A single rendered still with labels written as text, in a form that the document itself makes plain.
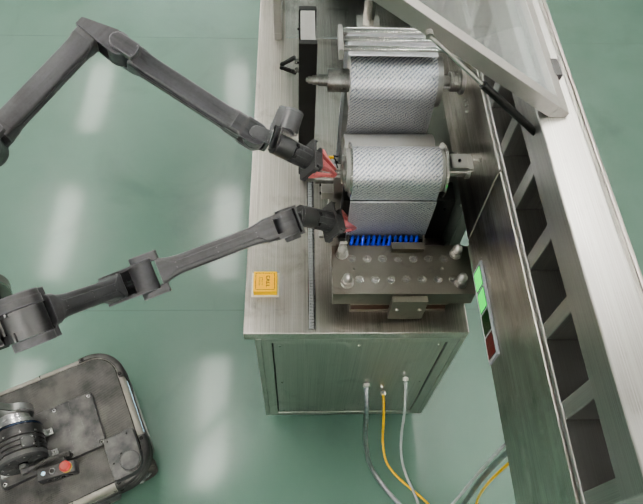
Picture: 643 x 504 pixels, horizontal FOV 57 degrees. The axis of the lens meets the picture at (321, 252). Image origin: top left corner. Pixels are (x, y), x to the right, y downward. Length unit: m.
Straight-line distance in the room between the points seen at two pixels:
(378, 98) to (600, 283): 0.85
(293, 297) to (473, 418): 1.18
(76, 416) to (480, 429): 1.61
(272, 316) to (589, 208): 0.97
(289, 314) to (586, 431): 0.91
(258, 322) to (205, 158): 1.70
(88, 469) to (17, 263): 1.18
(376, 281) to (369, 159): 0.35
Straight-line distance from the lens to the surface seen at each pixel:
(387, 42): 1.68
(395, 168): 1.56
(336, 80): 1.69
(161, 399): 2.67
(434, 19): 1.06
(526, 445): 1.33
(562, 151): 1.21
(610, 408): 1.02
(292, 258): 1.85
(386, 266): 1.70
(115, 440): 2.36
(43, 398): 2.55
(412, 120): 1.75
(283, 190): 2.00
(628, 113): 4.03
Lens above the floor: 2.48
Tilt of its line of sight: 58 degrees down
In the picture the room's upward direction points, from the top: 4 degrees clockwise
